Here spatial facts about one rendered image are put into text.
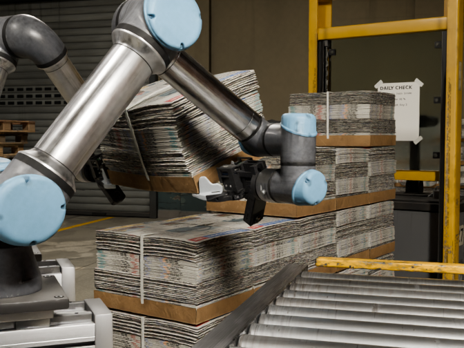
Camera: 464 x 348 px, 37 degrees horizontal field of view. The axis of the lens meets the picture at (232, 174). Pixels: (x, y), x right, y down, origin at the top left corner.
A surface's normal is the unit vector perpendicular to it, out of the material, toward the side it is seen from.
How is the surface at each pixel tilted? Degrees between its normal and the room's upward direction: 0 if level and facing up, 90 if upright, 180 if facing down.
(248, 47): 90
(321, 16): 90
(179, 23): 84
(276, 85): 90
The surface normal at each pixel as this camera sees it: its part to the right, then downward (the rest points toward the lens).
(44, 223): 0.46, 0.15
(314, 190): 0.65, 0.04
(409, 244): -0.56, 0.04
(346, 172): 0.82, 0.04
